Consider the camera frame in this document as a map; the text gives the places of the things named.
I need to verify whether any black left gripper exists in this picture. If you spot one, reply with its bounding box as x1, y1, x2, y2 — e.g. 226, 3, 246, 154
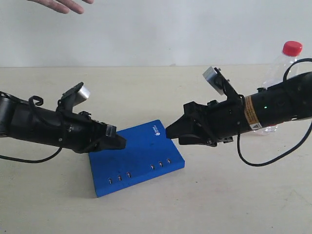
57, 111, 126, 154

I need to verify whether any blue ring binder notebook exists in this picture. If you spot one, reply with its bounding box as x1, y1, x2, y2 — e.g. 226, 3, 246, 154
89, 119, 185, 197

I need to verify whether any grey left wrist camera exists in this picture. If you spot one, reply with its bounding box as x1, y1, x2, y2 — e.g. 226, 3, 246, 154
56, 82, 91, 113

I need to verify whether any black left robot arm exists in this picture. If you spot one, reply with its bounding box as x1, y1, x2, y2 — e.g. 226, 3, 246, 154
0, 92, 126, 154

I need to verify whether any person's open bare hand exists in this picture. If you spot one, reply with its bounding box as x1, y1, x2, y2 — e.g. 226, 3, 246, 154
29, 0, 84, 15

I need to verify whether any clear water bottle red label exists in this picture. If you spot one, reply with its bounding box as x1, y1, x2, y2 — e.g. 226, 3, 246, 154
253, 40, 303, 136

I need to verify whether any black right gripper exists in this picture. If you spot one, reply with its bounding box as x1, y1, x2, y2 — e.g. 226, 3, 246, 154
166, 100, 246, 147

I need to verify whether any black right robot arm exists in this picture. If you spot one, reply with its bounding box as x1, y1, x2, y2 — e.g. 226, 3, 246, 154
166, 72, 312, 147

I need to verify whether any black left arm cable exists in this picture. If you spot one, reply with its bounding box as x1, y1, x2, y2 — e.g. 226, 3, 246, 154
0, 95, 61, 164

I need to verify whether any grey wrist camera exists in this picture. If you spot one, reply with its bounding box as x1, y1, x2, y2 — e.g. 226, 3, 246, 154
203, 66, 239, 100
56, 82, 91, 113

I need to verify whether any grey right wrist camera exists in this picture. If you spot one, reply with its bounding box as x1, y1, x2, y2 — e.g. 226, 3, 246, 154
203, 66, 239, 100

